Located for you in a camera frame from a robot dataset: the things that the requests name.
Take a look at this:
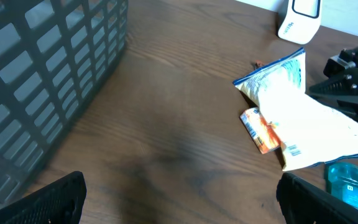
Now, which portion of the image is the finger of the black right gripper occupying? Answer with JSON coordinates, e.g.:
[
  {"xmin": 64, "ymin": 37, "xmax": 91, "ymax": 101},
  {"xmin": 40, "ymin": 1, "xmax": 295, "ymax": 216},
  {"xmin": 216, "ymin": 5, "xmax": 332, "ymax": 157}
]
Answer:
[{"xmin": 309, "ymin": 74, "xmax": 358, "ymax": 104}]

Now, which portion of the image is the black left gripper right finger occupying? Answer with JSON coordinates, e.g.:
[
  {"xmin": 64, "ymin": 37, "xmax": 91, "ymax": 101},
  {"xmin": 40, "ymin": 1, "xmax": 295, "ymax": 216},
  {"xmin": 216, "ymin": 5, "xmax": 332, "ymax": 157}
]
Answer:
[{"xmin": 276, "ymin": 172, "xmax": 358, "ymax": 224}]

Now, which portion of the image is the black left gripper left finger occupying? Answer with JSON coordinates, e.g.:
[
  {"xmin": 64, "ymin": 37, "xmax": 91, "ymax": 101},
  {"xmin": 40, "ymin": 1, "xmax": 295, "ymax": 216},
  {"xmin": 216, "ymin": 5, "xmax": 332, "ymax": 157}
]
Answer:
[{"xmin": 0, "ymin": 171, "xmax": 86, "ymax": 224}]

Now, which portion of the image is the teal mouthwash bottle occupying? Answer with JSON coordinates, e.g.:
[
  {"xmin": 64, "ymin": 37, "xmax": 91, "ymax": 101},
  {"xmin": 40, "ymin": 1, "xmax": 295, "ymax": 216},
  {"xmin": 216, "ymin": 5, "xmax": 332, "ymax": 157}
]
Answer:
[{"xmin": 325, "ymin": 162, "xmax": 358, "ymax": 209}]

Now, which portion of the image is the large white snack bag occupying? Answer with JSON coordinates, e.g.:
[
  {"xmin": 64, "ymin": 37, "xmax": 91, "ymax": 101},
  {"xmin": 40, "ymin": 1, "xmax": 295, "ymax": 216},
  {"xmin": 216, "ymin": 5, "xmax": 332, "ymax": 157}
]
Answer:
[{"xmin": 233, "ymin": 48, "xmax": 358, "ymax": 171}]

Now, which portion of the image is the small orange box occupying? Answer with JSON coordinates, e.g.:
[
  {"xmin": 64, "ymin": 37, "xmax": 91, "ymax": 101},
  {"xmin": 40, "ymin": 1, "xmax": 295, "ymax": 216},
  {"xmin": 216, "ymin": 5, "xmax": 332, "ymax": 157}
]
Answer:
[{"xmin": 240, "ymin": 108, "xmax": 280, "ymax": 154}]

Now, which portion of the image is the red chocolate bar wrapper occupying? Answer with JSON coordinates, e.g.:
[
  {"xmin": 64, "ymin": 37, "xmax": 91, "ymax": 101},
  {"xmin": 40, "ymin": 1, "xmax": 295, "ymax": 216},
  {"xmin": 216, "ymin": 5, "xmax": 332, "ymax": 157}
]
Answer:
[{"xmin": 254, "ymin": 60, "xmax": 264, "ymax": 69}]

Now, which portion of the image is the white barcode scanner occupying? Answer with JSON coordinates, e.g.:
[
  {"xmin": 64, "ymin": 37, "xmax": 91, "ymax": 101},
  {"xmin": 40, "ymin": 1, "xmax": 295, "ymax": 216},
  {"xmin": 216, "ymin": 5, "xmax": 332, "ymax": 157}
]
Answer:
[{"xmin": 277, "ymin": 0, "xmax": 323, "ymax": 45}]

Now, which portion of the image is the grey plastic mesh basket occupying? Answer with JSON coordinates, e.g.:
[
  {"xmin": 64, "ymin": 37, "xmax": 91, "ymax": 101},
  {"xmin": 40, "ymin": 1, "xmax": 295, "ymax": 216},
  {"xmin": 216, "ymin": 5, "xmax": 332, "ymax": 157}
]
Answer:
[{"xmin": 0, "ymin": 0, "xmax": 128, "ymax": 205}]

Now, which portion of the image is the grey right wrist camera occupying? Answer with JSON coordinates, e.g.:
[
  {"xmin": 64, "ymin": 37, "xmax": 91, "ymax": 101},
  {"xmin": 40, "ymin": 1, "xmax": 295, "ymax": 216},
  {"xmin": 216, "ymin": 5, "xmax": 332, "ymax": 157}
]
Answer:
[{"xmin": 323, "ymin": 49, "xmax": 356, "ymax": 78}]

